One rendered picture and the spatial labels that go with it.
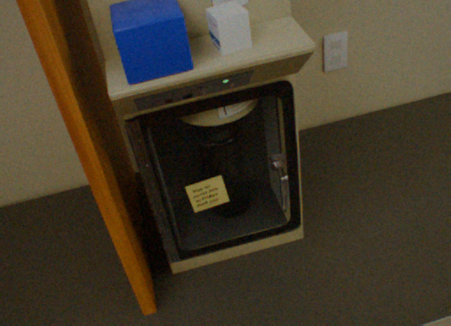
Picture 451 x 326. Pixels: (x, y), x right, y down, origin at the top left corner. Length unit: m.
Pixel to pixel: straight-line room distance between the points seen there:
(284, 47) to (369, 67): 0.80
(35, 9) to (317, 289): 0.80
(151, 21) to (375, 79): 1.00
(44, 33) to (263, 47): 0.32
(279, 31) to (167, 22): 0.20
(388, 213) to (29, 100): 0.95
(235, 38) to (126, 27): 0.17
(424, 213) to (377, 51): 0.51
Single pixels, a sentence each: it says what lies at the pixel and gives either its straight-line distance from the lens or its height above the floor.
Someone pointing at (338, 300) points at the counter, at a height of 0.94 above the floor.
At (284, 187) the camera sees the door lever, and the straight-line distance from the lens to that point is 1.03.
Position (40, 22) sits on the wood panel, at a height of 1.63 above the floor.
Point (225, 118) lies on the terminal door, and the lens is 0.95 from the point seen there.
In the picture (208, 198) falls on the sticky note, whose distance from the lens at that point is 1.06.
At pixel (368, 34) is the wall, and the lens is 1.53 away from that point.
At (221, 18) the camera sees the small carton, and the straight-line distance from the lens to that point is 0.77.
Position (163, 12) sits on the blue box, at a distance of 0.75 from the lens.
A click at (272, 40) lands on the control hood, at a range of 0.82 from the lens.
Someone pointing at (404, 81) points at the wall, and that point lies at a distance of 1.68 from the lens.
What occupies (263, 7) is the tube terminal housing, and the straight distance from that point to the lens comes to 0.88.
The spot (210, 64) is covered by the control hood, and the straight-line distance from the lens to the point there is 0.78.
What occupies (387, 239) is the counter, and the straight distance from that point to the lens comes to 1.26.
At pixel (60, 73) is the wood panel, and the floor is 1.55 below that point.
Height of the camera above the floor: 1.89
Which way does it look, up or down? 39 degrees down
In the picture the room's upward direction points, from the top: 10 degrees counter-clockwise
